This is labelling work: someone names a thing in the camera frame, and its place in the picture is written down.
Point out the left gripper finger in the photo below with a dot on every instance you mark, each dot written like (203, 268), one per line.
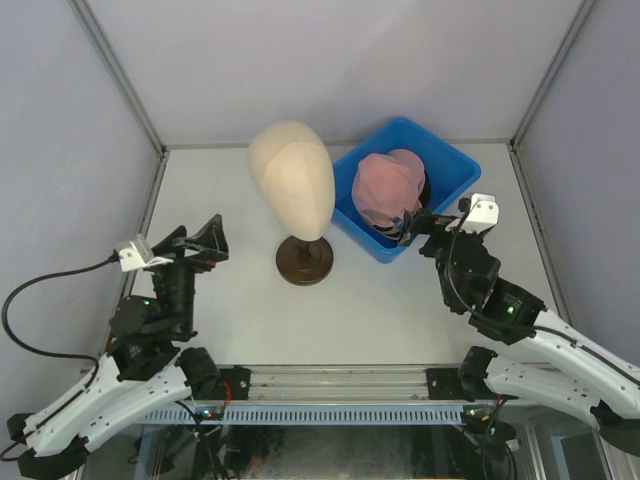
(210, 242)
(168, 245)

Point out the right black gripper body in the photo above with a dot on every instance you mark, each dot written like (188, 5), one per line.
(440, 240)

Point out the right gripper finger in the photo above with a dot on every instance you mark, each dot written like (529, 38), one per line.
(410, 221)
(407, 237)

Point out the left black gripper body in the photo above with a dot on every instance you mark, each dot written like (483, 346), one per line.
(182, 272)

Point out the pink baseball cap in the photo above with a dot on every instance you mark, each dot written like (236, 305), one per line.
(387, 186)

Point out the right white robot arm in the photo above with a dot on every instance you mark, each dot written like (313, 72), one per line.
(585, 380)

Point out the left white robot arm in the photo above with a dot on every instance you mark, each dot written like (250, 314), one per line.
(148, 365)

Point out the blue plastic bin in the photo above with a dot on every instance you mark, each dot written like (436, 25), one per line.
(449, 171)

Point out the dark round wooden stand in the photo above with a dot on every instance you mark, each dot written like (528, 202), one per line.
(303, 263)

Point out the beige mannequin head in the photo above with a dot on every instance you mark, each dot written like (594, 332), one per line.
(291, 167)

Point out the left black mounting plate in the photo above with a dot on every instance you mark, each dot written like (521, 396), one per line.
(230, 382)

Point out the black mounting plate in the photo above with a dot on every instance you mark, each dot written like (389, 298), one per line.
(443, 384)
(230, 382)

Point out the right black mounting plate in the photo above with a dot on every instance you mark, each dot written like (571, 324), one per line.
(443, 384)

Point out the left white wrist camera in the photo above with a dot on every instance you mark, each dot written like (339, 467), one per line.
(136, 254)

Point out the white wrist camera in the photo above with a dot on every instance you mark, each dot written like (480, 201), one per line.
(136, 254)
(479, 214)

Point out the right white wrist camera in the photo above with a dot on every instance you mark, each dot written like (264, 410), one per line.
(479, 214)

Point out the aluminium mounting rail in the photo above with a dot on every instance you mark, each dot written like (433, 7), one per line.
(338, 385)

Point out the perforated grey cable duct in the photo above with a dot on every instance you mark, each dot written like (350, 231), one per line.
(309, 415)

